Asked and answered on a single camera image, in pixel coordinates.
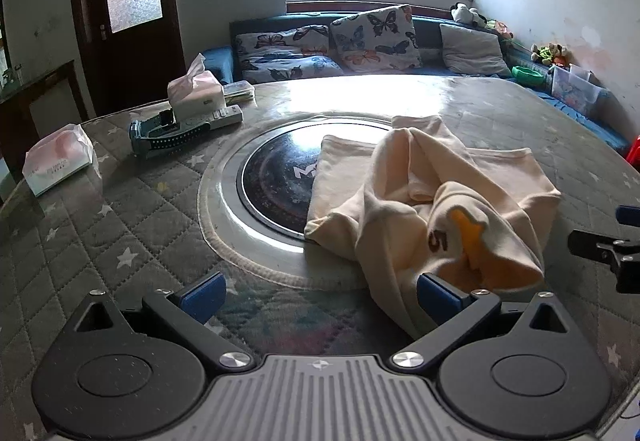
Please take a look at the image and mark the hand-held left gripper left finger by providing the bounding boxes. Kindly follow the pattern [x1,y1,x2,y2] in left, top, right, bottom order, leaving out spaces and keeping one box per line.
[64,271,256,373]

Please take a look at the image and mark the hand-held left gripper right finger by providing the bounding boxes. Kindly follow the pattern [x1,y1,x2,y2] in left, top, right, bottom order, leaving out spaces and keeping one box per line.
[390,272,583,372]

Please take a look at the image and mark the cream sweatshirt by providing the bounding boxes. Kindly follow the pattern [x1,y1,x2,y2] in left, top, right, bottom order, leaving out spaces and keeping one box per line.
[304,114,562,342]

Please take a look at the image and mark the clear plastic storage box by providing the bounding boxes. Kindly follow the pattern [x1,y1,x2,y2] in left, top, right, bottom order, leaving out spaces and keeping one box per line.
[550,64,603,118]

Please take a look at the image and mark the round black induction cooktop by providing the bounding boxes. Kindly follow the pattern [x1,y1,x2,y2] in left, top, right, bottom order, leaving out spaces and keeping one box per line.
[197,110,401,291]

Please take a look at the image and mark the blue and black device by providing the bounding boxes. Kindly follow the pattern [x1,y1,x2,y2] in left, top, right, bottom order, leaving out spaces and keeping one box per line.
[129,111,221,161]

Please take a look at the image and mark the green bowl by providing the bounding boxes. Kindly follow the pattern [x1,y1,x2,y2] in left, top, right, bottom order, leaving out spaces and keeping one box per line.
[511,65,547,86]

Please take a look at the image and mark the group of small plush toys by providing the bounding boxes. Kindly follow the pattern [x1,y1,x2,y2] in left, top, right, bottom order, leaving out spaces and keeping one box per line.
[530,42,571,68]

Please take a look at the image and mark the white remote control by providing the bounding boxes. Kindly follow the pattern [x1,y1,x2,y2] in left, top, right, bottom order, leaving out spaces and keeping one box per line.
[177,105,244,132]

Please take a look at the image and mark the pink soft tissue pack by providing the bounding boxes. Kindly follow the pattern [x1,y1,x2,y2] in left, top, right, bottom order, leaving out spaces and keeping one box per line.
[22,124,103,198]

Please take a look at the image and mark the pink and white tissue box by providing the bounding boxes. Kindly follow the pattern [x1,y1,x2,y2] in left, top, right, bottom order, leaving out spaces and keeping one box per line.
[166,52,225,118]

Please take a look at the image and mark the grey pillow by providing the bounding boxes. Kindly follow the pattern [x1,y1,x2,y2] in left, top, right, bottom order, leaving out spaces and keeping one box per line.
[439,24,512,78]

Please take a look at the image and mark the folded butterfly print quilt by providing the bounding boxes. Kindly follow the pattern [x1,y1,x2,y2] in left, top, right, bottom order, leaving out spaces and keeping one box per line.
[241,54,346,84]

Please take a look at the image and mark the panda plush toy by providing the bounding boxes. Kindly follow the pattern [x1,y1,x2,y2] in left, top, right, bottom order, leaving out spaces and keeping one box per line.
[450,2,488,28]

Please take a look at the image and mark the blue sofa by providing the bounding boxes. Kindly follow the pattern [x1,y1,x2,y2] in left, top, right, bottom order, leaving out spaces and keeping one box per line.
[200,14,631,157]

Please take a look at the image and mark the large butterfly print pillow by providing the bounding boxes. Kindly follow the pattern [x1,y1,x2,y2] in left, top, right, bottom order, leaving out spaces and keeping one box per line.
[329,5,423,74]

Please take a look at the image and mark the long butterfly print pillow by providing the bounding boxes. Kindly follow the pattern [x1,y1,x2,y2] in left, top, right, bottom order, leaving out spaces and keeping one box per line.
[234,25,331,67]

